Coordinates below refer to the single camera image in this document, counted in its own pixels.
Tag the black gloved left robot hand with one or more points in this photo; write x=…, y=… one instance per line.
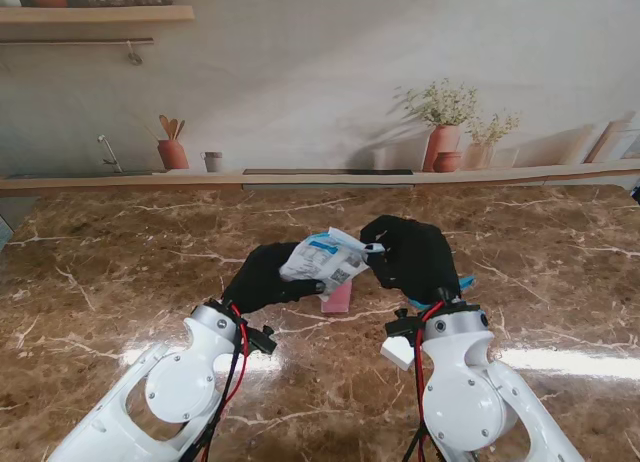
x=260, y=282

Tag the blue plastic bag clip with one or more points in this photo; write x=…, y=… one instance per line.
x=467, y=282

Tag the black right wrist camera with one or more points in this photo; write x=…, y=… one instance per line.
x=402, y=326

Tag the metal faucet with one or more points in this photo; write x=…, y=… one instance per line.
x=111, y=154

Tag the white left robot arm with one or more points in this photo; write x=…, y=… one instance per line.
x=165, y=392

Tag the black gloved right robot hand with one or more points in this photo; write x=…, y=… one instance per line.
x=420, y=257

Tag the blue white seasoning bag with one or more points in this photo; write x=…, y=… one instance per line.
x=325, y=257

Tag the pink seasoning bottle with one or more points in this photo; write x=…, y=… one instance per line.
x=339, y=299

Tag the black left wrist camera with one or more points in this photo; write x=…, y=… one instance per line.
x=262, y=339

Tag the pale vase with flowers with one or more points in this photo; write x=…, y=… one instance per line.
x=482, y=152

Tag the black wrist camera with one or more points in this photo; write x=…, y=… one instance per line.
x=402, y=326
x=262, y=339

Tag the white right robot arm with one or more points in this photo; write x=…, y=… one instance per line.
x=460, y=397

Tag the terracotta utensil pot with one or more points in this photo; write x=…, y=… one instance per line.
x=173, y=154

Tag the wooden wall shelf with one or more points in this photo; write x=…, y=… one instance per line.
x=100, y=14

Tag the terracotta vase with flowers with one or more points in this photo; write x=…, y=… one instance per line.
x=440, y=142

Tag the metal hanging rail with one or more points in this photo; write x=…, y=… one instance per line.
x=75, y=41

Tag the small round terracotta pot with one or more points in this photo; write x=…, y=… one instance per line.
x=447, y=162

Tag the white square bottle cap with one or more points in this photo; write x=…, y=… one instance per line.
x=397, y=354

